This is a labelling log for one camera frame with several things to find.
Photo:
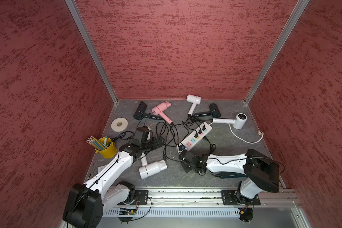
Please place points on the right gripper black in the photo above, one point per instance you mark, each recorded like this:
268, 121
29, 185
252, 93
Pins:
186, 168

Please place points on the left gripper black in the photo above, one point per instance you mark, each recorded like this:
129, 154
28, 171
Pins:
155, 145

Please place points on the white power strip coloured sockets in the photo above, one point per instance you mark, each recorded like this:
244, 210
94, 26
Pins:
194, 137

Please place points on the dark green hair dryer back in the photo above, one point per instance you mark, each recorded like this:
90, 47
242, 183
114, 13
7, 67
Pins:
214, 112

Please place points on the white round hair dryer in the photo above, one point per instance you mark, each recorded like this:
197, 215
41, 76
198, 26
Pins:
237, 123

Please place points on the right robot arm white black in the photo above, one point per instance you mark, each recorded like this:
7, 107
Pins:
261, 172

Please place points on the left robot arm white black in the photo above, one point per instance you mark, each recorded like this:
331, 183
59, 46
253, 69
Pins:
87, 202

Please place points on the white hair dryer front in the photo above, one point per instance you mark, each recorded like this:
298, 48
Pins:
150, 169

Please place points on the pink hair dryer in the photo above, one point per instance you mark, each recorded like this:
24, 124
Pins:
159, 110

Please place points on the black hair dryer far left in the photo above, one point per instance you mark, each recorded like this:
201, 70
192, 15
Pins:
140, 113

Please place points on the white tape roll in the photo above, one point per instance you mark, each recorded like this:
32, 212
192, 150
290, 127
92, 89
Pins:
119, 124

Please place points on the yellow cup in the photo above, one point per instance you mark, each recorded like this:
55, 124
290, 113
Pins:
111, 150

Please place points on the white square hair dryer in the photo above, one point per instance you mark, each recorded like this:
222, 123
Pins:
195, 100

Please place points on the bundle of pencils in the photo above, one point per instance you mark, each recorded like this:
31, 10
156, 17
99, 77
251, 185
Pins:
95, 142

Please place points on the aluminium front rail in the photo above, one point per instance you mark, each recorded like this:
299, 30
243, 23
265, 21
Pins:
205, 203

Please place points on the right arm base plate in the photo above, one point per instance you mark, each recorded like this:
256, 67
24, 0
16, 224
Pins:
229, 198

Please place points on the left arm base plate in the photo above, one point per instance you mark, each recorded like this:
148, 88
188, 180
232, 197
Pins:
140, 197

